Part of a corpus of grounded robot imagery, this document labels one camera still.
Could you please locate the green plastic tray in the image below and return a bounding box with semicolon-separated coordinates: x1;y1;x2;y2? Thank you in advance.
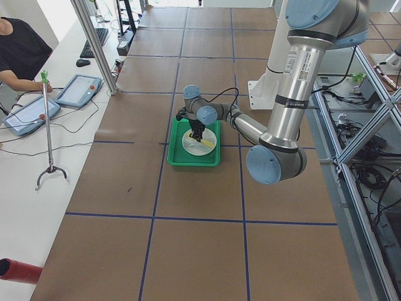
167;119;221;167

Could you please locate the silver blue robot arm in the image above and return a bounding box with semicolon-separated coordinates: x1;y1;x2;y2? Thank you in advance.
176;1;370;184

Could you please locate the grabber reacher tool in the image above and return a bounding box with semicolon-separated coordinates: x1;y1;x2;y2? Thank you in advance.
35;70;67;191

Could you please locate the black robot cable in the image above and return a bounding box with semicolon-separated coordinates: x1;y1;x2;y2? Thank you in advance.
205;87;241;126

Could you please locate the red cylinder tube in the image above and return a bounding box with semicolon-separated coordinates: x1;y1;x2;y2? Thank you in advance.
1;258;43;285

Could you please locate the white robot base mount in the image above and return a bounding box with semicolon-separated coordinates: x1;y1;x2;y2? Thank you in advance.
248;0;290;110

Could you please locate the aluminium frame post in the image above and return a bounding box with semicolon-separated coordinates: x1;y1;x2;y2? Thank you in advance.
70;0;118;95

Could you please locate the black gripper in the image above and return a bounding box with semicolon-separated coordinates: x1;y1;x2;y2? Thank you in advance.
189;119;205;142

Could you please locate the yellow spoon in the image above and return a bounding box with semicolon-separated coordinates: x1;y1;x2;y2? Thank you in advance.
186;133;216;149

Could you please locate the right teach pendant tablet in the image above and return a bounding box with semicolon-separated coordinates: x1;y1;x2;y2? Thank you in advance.
55;74;102;108

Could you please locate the white round plate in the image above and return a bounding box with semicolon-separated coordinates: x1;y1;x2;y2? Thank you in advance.
182;128;217;156

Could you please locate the black computer mouse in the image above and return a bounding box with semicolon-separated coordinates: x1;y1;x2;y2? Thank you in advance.
76;58;91;68

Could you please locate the aluminium frame rail structure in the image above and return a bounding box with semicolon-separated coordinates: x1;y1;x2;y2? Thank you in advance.
309;47;400;300

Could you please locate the black keyboard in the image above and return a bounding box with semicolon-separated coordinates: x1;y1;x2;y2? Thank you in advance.
79;28;110;59

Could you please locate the left teach pendant tablet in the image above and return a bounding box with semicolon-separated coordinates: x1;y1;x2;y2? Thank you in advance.
3;96;46;136

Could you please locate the person in black shirt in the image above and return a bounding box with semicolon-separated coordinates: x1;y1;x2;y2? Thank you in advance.
1;17;53;92

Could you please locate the teach pendant tablet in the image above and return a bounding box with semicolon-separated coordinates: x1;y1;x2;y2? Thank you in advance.
55;74;102;108
3;96;46;136

